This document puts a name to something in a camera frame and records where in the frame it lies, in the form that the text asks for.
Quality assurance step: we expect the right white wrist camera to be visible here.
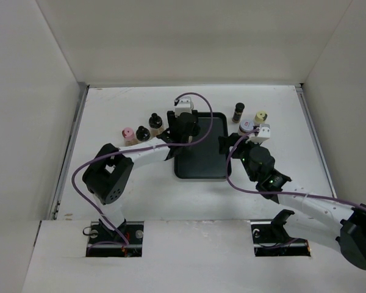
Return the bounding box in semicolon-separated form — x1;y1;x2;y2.
249;124;271;144

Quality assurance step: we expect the black lid bottle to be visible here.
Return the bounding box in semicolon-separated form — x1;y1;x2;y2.
148;113;164;137
135;126;151;143

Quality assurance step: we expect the purple cable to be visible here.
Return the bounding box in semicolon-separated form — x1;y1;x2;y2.
226;128;366;217
71;92;214;256

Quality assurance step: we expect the white lid sauce jar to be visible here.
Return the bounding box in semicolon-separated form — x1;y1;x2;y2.
238;119;255;136

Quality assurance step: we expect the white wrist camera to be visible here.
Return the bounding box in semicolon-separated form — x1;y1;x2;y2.
174;96;194;117
249;124;271;144

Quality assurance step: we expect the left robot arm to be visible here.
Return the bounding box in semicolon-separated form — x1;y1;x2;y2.
82;110;200;244

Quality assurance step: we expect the black rectangular tray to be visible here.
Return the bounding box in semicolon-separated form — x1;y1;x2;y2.
174;112;232;179

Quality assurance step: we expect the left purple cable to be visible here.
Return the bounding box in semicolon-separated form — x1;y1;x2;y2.
71;92;214;256

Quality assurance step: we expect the yellow cap spice bottle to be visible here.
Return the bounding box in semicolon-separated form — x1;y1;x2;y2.
254;110;268;126

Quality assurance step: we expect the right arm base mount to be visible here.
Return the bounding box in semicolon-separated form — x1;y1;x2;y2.
251;209;311;257

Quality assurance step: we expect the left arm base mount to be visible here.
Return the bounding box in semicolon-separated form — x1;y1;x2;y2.
82;220;145;258

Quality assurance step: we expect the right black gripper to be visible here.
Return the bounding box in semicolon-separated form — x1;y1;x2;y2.
218;132;263;182

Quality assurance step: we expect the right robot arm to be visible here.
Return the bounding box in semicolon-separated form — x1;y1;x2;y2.
218;129;366;270

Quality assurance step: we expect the black cap spice jar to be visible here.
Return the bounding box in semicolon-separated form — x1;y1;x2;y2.
232;103;245;123

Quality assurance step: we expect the black lid bottle rear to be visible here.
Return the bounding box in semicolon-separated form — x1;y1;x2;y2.
148;113;164;137

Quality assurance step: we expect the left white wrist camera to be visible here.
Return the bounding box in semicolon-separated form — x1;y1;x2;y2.
174;96;194;117

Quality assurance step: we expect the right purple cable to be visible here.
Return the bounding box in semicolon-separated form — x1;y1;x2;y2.
226;128;366;217

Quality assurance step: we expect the pink cap spice bottle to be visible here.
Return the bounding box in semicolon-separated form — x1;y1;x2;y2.
121;127;138;147

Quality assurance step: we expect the black lid bottle front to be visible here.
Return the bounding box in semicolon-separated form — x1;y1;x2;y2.
135;126;151;143

